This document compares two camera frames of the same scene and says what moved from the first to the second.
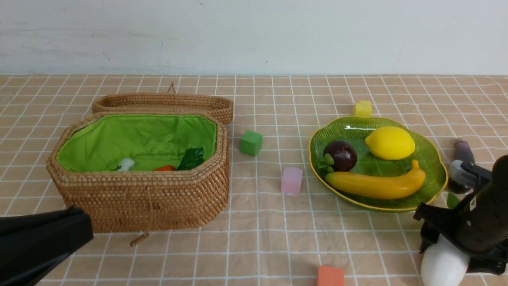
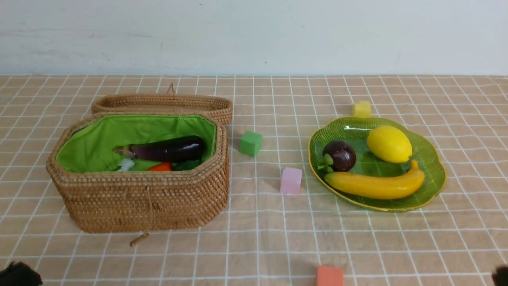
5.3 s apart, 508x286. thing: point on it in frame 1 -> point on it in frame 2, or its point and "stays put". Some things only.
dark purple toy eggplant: x=462 y=152 -> x=186 y=149
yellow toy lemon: x=391 y=143 stays put
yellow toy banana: x=387 y=186 stays put
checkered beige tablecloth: x=280 y=228 stays put
